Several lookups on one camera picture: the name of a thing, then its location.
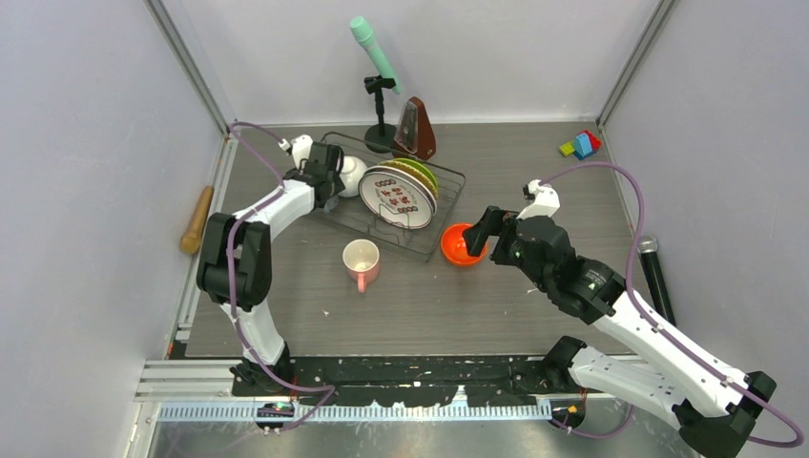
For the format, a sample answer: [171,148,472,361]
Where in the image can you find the teal microphone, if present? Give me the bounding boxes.
[349,16,401,95]

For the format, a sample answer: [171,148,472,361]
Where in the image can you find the woven bamboo tray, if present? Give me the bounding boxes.
[381,159,439,198]

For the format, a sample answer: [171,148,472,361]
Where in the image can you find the black microphone stand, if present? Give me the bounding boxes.
[363,75,396,154]

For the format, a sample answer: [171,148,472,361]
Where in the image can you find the large green-rimmed plate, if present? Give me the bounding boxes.
[372,165,439,219]

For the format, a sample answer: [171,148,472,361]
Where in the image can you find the small plate with red characters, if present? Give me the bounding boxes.
[357,165,439,231]

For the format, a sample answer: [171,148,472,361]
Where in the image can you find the brown metronome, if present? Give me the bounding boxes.
[392,96,437,161]

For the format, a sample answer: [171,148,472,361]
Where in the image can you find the colourful toy blocks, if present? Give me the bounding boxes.
[558,130,602,160]

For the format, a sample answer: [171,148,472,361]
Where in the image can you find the lime green plate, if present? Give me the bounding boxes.
[396,157,438,188]

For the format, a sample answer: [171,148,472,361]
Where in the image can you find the black wire dish rack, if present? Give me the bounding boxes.
[321,131,467,262]

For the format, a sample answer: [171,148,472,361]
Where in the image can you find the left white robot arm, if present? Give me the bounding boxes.
[197,135,345,395]

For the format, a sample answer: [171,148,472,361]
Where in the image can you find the wooden rolling pin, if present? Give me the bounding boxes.
[179,186,215,255]

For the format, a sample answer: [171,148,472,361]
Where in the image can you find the black handheld microphone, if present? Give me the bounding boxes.
[637,235,676,325]

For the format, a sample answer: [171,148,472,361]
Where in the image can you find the white bowl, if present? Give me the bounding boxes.
[339,156,367,198]

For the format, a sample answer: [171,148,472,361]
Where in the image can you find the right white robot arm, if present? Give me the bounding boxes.
[462,206,777,457]

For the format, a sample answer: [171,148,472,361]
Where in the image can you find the pink mug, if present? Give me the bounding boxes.
[342,239,381,293]

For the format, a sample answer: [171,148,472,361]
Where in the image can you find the orange bowl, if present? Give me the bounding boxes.
[440,222,488,267]

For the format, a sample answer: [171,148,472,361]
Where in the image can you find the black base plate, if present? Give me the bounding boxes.
[229,356,584,407]

